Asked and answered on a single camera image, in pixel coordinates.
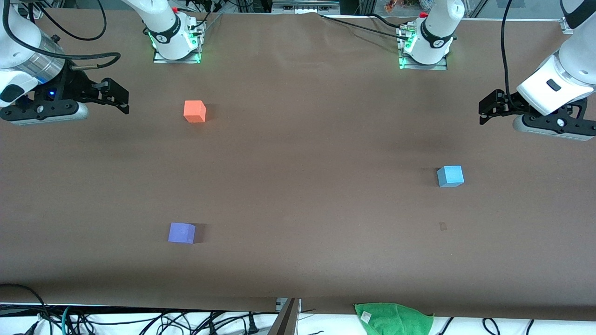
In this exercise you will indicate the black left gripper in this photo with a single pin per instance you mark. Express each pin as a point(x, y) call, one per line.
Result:
point(508, 103)

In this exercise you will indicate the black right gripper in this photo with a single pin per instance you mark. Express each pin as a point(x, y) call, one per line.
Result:
point(72, 86)

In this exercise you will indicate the light blue foam block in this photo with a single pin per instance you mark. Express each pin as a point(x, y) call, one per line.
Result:
point(450, 176)

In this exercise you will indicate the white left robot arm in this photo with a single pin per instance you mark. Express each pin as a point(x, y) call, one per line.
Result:
point(435, 32)

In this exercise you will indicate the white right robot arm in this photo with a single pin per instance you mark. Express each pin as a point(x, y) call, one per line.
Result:
point(163, 28)

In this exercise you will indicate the orange foam block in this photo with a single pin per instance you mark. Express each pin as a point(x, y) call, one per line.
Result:
point(194, 111)

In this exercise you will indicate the purple foam block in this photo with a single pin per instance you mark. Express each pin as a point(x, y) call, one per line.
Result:
point(181, 233)

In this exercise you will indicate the brown table cover sheet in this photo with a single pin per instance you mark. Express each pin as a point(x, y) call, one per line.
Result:
point(298, 153)

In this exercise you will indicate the green microfibre cloth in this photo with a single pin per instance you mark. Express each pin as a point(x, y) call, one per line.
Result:
point(393, 320)

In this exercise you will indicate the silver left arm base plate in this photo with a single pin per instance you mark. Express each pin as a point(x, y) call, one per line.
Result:
point(442, 66)

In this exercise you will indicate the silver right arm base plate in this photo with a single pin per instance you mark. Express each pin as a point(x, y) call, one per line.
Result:
point(201, 42)

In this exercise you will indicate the silver corner bracket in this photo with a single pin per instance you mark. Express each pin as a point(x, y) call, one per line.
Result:
point(566, 25)

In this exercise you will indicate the aluminium rail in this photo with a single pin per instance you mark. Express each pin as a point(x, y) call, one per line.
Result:
point(305, 7)

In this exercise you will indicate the aluminium profile post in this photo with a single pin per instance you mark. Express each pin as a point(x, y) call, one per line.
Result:
point(286, 321)

